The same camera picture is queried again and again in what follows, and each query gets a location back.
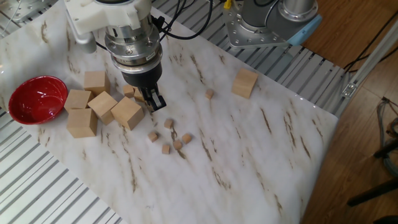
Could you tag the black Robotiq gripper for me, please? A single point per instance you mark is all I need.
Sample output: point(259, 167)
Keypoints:
point(143, 79)

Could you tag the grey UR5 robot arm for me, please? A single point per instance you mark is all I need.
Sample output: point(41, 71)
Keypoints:
point(273, 18)

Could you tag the medium wooden cube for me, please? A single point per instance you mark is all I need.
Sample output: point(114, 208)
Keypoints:
point(128, 91)
point(138, 96)

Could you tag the small wooden cube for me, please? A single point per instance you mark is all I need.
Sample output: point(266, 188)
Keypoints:
point(152, 137)
point(186, 138)
point(168, 124)
point(177, 145)
point(166, 149)
point(209, 94)

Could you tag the large wooden cube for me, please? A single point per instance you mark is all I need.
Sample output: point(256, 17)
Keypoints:
point(127, 112)
point(77, 99)
point(96, 81)
point(102, 105)
point(244, 83)
point(81, 123)

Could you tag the silver wrist adapter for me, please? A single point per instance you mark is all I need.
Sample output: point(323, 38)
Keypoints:
point(133, 46)

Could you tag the white marble pattern sheet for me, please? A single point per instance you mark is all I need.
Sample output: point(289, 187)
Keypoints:
point(233, 155)

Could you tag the red glossy bowl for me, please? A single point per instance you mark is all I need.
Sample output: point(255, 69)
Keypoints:
point(38, 99)

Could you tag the yellow plastic piece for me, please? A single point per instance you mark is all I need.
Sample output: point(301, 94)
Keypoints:
point(227, 3)

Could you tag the round silver mounting plate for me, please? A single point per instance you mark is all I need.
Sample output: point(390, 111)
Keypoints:
point(21, 9)

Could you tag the black chair leg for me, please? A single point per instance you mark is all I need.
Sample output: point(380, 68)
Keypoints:
point(373, 193)
point(387, 149)

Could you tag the white plastic wrist bracket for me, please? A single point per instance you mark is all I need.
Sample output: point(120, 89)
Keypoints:
point(102, 14)

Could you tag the aluminium frame post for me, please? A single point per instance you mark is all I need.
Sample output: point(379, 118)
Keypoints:
point(370, 60)

